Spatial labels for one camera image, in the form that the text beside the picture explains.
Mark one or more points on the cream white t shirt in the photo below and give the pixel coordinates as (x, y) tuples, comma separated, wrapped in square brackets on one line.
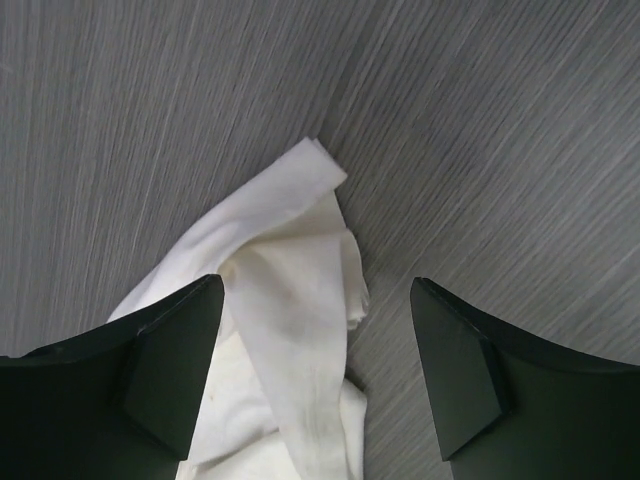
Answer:
[(277, 403)]

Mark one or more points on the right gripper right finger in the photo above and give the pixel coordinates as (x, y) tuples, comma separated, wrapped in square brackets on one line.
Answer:
[(508, 404)]

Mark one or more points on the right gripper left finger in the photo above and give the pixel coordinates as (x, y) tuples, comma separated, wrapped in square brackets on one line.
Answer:
[(117, 402)]

